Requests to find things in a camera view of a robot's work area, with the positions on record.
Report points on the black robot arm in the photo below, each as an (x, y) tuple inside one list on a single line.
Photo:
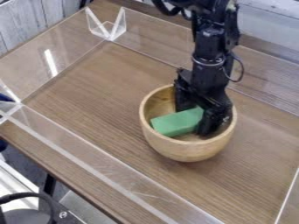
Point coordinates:
[(214, 25)]

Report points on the blue object at left edge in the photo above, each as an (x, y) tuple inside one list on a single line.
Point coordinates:
[(6, 98)]

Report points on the green rectangular block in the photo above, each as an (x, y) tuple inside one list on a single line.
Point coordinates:
[(178, 123)]

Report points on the light brown wooden bowl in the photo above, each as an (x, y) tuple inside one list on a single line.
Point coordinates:
[(188, 148)]

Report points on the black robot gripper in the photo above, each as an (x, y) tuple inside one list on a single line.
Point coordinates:
[(201, 87)]

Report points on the black table leg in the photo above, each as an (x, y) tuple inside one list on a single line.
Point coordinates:
[(50, 184)]

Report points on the clear acrylic tray enclosure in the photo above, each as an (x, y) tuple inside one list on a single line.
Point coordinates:
[(246, 186)]

